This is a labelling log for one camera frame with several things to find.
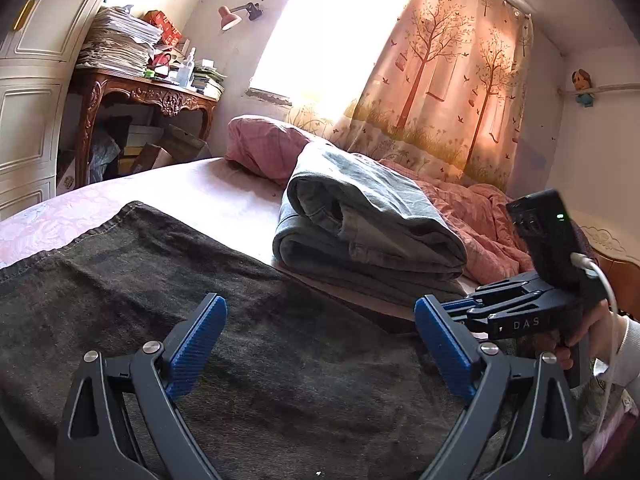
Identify dark grey jeans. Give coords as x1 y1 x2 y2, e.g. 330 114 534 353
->
1 202 462 479

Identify right hand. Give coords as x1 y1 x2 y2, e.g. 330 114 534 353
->
533 300 628 370

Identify pink quilt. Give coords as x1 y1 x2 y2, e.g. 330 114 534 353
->
226 115 533 287

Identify wooden headboard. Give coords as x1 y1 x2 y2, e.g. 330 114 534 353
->
579 224 639 321

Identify folded grey clothes stack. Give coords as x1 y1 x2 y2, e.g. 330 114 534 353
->
272 142 468 304

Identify tree print curtain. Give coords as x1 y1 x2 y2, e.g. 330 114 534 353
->
286 0 534 190

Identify pink bed sheet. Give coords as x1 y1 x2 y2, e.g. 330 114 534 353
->
1 158 426 313

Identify cardboard boxes under desk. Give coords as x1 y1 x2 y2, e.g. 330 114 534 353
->
87 116 212 183

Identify carved wooden desk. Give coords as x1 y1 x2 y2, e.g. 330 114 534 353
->
68 68 218 190

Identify stack of books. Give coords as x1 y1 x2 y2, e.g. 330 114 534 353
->
191 58 227 100

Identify clear plastic bottle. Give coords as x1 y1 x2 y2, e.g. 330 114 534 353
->
176 48 195 88

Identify white wardrobe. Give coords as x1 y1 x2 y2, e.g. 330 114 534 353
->
0 0 104 219

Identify stack of papers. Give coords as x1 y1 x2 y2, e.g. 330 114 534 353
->
76 6 162 77

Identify red box on desk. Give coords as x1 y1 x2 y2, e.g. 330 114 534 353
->
142 10 182 47

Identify white cable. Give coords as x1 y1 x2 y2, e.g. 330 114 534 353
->
569 251 622 441

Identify black camera box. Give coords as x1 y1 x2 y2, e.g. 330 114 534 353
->
506 188 587 295

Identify cartoon wall sticker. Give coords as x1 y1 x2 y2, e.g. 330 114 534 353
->
572 68 594 107

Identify pink wall lamp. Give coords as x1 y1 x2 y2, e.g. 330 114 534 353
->
218 2 262 32

